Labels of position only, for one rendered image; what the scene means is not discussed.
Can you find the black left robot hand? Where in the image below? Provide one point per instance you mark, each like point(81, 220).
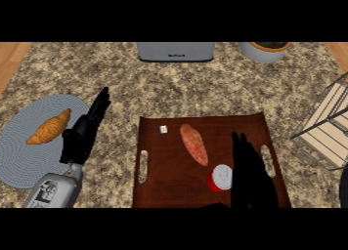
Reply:
point(84, 130)

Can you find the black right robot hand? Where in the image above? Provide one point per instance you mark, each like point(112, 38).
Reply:
point(249, 175)

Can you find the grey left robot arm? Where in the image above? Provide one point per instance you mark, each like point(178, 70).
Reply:
point(53, 192)

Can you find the red can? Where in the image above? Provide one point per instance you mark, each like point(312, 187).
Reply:
point(220, 177)

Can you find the brown wooden tray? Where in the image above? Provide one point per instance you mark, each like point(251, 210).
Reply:
point(180, 162)

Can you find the orange croissant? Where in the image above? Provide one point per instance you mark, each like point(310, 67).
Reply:
point(48, 129)

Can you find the grey oval placemat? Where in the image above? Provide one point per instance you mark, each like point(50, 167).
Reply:
point(35, 140)

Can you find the pink sweet potato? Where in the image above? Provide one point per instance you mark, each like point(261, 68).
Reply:
point(193, 144)

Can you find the small white cube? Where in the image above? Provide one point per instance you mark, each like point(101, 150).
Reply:
point(162, 129)

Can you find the grey appliance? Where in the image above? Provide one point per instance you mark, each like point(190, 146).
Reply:
point(175, 51)

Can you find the grey plant pot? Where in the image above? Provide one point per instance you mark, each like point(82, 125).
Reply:
point(263, 51)

